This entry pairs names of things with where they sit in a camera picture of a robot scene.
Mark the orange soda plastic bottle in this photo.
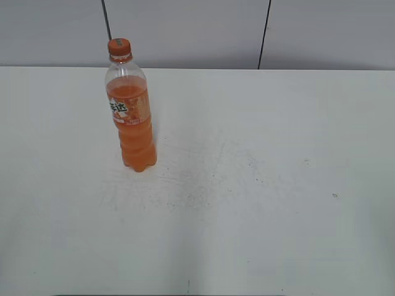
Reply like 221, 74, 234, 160
105, 54, 157, 172

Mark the orange bottle cap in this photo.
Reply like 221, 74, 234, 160
107, 38, 131, 57

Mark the black cable on wall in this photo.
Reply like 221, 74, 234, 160
101, 0, 113, 42

